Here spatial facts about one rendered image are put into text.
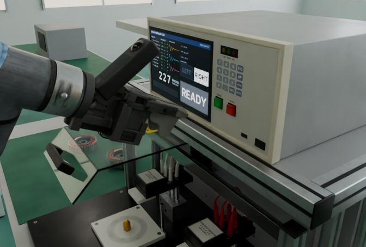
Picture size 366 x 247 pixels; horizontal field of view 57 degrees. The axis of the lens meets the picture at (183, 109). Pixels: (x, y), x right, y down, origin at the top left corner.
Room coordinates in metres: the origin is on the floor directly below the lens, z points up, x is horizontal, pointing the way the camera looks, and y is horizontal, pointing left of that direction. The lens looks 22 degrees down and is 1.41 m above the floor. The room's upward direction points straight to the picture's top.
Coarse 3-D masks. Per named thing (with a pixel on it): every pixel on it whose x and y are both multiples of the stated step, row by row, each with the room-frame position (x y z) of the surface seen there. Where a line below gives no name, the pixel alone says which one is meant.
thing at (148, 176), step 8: (152, 168) 0.80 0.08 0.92; (136, 176) 0.76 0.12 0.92; (144, 176) 0.75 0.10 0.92; (152, 176) 0.75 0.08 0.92; (160, 176) 0.75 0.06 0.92; (168, 176) 0.79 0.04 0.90; (184, 176) 0.79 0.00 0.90; (192, 176) 0.79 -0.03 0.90; (136, 184) 0.76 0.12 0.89; (144, 184) 0.72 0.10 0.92; (152, 184) 0.72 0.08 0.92; (160, 184) 0.74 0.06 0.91; (168, 184) 0.75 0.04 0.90; (176, 184) 0.76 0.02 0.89; (184, 184) 0.77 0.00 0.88; (128, 192) 0.75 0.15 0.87; (136, 192) 0.74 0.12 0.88; (144, 192) 0.72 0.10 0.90; (152, 192) 0.72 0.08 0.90; (160, 192) 0.73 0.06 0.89; (168, 192) 0.81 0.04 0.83; (176, 192) 0.77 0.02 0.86; (136, 200) 0.71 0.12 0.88; (144, 200) 0.71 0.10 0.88; (176, 200) 0.77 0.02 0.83
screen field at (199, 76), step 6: (180, 66) 0.73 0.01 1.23; (186, 66) 0.71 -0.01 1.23; (180, 72) 0.73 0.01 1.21; (186, 72) 0.71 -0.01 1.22; (192, 72) 0.69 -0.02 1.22; (198, 72) 0.67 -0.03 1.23; (204, 72) 0.65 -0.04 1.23; (192, 78) 0.69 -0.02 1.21; (198, 78) 0.67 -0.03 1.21; (204, 78) 0.65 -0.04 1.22; (204, 84) 0.65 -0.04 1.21
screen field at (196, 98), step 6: (180, 84) 0.73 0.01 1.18; (186, 84) 0.71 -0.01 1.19; (180, 90) 0.73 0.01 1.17; (186, 90) 0.71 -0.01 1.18; (192, 90) 0.69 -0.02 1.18; (198, 90) 0.67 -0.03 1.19; (180, 96) 0.73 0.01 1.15; (186, 96) 0.71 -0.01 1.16; (192, 96) 0.69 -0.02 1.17; (198, 96) 0.67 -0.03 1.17; (204, 96) 0.65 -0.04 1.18; (186, 102) 0.71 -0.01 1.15; (192, 102) 0.69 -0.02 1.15; (198, 102) 0.67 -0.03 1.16; (204, 102) 0.65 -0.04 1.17; (198, 108) 0.67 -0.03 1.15; (204, 108) 0.65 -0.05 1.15
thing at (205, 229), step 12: (240, 216) 0.62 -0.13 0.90; (192, 228) 0.56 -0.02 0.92; (204, 228) 0.56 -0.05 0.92; (216, 228) 0.56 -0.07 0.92; (240, 228) 0.59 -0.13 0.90; (252, 228) 0.59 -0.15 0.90; (192, 240) 0.54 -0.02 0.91; (204, 240) 0.52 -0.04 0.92; (216, 240) 0.53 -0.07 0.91; (228, 240) 0.55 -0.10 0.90; (240, 240) 0.56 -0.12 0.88
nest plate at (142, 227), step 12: (120, 216) 0.76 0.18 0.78; (132, 216) 0.76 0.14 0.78; (144, 216) 0.76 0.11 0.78; (96, 228) 0.72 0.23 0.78; (108, 228) 0.72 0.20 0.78; (120, 228) 0.72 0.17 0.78; (132, 228) 0.72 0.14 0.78; (144, 228) 0.72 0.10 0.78; (156, 228) 0.72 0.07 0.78; (108, 240) 0.67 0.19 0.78; (120, 240) 0.67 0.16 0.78; (132, 240) 0.67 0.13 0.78; (144, 240) 0.67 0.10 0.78; (156, 240) 0.68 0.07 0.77
